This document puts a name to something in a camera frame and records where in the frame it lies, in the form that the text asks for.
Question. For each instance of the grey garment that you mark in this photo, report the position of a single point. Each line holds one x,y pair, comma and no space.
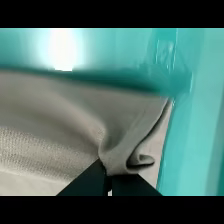
60,130

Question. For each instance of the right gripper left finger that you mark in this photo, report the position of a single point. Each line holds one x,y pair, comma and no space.
90,181

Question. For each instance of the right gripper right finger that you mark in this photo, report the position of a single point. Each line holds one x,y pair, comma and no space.
133,186

